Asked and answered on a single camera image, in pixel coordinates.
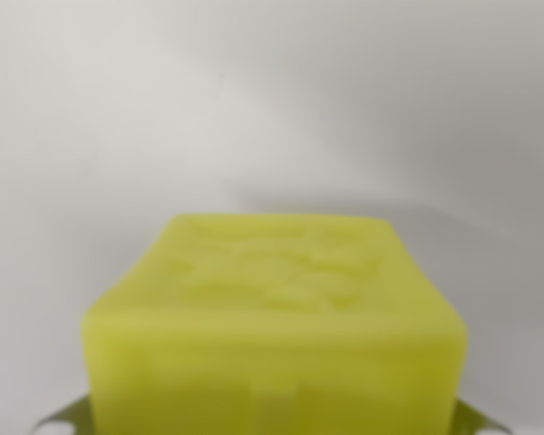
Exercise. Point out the yellow plastic cube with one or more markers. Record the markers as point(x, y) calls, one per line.
point(272, 335)

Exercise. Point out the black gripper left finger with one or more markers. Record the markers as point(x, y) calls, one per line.
point(63, 419)

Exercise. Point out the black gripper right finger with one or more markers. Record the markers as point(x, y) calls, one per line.
point(476, 421)

